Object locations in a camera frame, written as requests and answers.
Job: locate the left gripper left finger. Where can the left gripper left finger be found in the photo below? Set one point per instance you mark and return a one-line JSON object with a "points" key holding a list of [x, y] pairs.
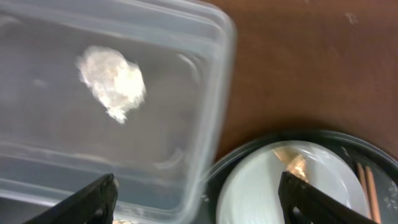
{"points": [[93, 204]]}

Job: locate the white tissue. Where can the white tissue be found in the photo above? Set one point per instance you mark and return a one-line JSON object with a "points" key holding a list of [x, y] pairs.
{"points": [[114, 81]]}

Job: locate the wooden chopstick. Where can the wooden chopstick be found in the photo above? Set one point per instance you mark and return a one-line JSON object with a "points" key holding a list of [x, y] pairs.
{"points": [[362, 179], [373, 200]]}

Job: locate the grey plate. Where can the grey plate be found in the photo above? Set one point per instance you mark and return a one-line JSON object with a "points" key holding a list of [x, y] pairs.
{"points": [[250, 194]]}

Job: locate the round black tray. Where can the round black tray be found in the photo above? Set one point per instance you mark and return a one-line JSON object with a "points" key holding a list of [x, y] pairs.
{"points": [[350, 148]]}

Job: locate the clear plastic bin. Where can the clear plastic bin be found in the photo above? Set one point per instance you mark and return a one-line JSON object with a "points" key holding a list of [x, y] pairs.
{"points": [[57, 137]]}

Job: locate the food scraps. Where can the food scraps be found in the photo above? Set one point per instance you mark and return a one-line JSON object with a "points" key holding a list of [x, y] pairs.
{"points": [[124, 222]]}

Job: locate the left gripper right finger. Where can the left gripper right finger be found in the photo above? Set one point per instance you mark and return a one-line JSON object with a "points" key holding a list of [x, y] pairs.
{"points": [[303, 203]]}

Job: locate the gold snack wrapper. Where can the gold snack wrapper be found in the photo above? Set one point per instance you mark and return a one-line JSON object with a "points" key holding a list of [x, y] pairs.
{"points": [[294, 162]]}

